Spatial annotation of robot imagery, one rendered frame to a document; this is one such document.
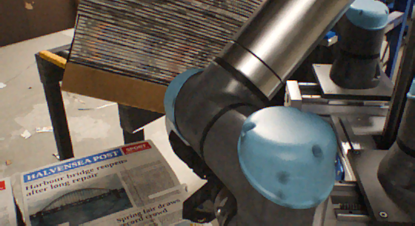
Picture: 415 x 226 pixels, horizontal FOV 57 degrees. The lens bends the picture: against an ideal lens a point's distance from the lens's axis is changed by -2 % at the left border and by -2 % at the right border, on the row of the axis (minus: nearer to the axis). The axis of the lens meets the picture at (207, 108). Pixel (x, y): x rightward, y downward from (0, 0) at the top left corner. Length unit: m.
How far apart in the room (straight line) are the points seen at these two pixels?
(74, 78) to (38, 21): 3.96
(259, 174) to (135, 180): 0.50
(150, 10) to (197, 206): 0.27
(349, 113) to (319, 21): 0.85
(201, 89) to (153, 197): 0.37
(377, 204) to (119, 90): 0.50
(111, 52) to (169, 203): 0.30
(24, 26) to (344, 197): 3.96
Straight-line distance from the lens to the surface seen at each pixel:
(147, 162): 0.81
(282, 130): 0.29
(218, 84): 0.38
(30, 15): 4.47
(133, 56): 0.56
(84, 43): 0.55
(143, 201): 0.72
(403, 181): 0.80
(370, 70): 1.20
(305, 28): 0.40
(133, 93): 0.58
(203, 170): 0.51
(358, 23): 1.16
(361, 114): 1.25
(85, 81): 0.57
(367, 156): 0.90
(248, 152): 0.29
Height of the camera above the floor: 1.31
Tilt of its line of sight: 29 degrees down
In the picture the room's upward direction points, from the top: straight up
